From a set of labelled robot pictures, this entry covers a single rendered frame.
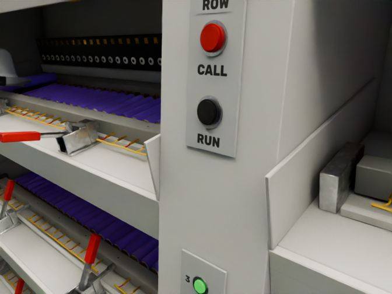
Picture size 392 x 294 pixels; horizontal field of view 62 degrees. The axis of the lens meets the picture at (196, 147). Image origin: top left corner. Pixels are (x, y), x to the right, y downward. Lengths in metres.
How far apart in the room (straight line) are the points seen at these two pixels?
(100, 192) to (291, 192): 0.19
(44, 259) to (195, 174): 0.39
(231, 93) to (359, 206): 0.11
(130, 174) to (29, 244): 0.35
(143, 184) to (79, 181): 0.10
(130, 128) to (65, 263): 0.27
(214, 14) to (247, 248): 0.14
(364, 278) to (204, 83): 0.14
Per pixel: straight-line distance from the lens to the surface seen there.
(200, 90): 0.21
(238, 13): 0.19
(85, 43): 0.64
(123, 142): 0.36
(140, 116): 0.39
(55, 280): 0.53
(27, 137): 0.36
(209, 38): 0.20
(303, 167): 0.21
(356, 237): 0.22
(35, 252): 0.60
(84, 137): 0.38
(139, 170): 0.31
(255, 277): 0.22
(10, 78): 0.63
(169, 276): 0.28
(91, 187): 0.35
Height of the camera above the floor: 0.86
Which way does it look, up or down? 14 degrees down
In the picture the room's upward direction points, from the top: 2 degrees clockwise
